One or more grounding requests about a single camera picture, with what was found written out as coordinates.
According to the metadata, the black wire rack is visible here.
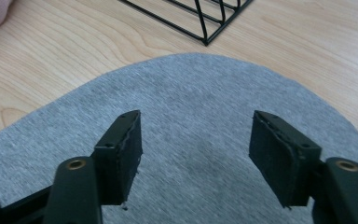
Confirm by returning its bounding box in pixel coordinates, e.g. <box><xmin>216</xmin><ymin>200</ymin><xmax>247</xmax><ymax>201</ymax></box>
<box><xmin>117</xmin><ymin>0</ymin><xmax>255</xmax><ymax>48</ymax></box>

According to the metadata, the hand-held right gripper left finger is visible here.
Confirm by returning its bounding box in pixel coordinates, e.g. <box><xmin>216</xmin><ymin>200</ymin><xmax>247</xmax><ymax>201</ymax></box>
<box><xmin>91</xmin><ymin>109</ymin><xmax>144</xmax><ymax>207</ymax></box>

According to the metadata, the grey cap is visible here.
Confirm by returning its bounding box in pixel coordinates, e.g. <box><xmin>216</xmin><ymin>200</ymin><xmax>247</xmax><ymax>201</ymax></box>
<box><xmin>0</xmin><ymin>52</ymin><xmax>358</xmax><ymax>224</ymax></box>

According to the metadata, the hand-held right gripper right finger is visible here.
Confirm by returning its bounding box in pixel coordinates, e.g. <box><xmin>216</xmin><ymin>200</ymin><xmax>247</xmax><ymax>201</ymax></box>
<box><xmin>248</xmin><ymin>109</ymin><xmax>323</xmax><ymax>209</ymax></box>

